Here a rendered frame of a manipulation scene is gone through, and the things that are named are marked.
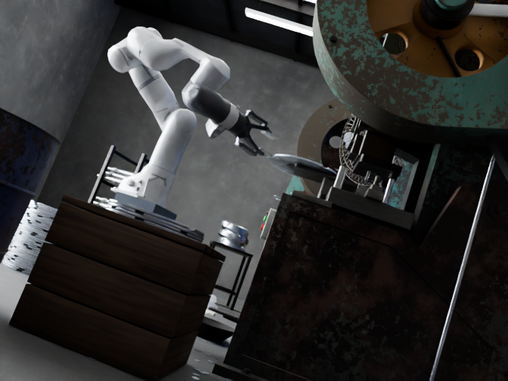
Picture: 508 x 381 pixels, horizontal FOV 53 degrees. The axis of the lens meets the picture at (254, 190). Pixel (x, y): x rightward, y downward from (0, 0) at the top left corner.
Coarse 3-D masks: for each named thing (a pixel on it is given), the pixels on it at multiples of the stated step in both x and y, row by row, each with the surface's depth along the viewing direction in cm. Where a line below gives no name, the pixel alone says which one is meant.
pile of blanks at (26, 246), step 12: (36, 204) 250; (24, 216) 234; (36, 216) 230; (48, 216) 230; (24, 228) 231; (36, 228) 230; (48, 228) 230; (12, 240) 234; (24, 240) 229; (36, 240) 228; (12, 252) 230; (24, 252) 227; (36, 252) 228; (12, 264) 227; (24, 264) 226
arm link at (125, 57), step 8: (136, 32) 177; (144, 32) 177; (152, 32) 179; (128, 40) 179; (136, 40) 176; (144, 40) 174; (112, 48) 185; (120, 48) 182; (128, 48) 182; (136, 48) 176; (112, 56) 184; (120, 56) 183; (128, 56) 184; (136, 56) 178; (112, 64) 186; (120, 64) 184; (128, 64) 185; (136, 64) 188; (120, 72) 188
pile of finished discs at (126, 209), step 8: (112, 200) 140; (112, 208) 139; (120, 208) 137; (128, 208) 136; (136, 208) 135; (128, 216) 135; (136, 216) 134; (144, 216) 134; (152, 216) 134; (160, 216) 134; (152, 224) 134; (160, 224) 134; (168, 224) 135; (176, 224) 136; (176, 232) 136; (184, 232) 143; (192, 232) 140; (200, 232) 144; (200, 240) 145
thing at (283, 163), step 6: (276, 156) 195; (282, 156) 192; (288, 156) 190; (294, 156) 189; (270, 162) 206; (276, 162) 203; (282, 162) 200; (288, 162) 197; (294, 162) 194; (300, 162) 192; (306, 162) 189; (312, 162) 188; (282, 168) 210; (288, 168) 207; (294, 168) 206; (312, 168) 195; (318, 168) 192; (324, 168) 190; (330, 174) 196; (336, 174) 195
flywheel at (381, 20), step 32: (384, 0) 172; (416, 0) 171; (448, 0) 156; (384, 32) 170; (416, 32) 169; (448, 32) 165; (480, 32) 168; (416, 64) 167; (448, 64) 166; (480, 64) 169
